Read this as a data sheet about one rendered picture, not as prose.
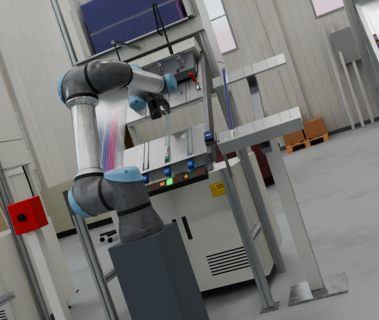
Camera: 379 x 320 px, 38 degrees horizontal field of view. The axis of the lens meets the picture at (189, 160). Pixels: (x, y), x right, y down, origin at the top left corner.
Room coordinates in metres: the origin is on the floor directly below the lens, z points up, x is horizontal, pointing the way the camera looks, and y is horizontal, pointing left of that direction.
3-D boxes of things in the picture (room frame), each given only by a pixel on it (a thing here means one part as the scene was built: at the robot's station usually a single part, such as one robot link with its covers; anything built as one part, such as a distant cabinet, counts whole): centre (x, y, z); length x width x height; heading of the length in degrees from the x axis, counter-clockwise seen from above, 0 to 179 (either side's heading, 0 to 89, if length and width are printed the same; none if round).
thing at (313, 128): (11.01, -2.41, 0.38); 1.29 x 0.92 x 0.76; 160
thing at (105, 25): (2.88, 0.03, 1.52); 0.51 x 0.13 x 0.27; 73
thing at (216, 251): (3.02, 0.05, 0.31); 0.70 x 0.65 x 0.62; 73
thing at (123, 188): (1.77, 0.23, 0.72); 0.13 x 0.12 x 0.14; 66
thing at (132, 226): (1.77, 0.22, 0.60); 0.15 x 0.15 x 0.10
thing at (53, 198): (9.25, 1.12, 0.41); 2.29 x 1.78 x 0.83; 70
